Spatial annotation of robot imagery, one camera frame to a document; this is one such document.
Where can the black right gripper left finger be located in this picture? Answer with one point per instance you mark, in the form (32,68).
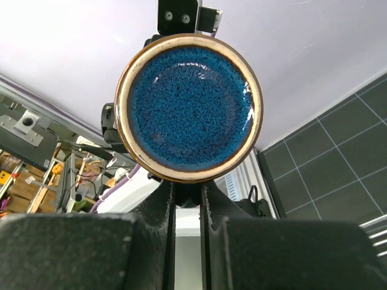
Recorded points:
(132,250)

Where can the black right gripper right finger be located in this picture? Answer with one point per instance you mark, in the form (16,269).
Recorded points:
(239,251)

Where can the small speckled blue cup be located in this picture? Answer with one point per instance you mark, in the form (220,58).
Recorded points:
(188,108)

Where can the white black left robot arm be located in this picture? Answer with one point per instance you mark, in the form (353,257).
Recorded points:
(134,186)

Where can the black grid mat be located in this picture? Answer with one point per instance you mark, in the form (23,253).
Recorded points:
(334,167)

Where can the aluminium frame post left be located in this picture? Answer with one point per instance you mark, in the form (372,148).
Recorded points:
(32,101)

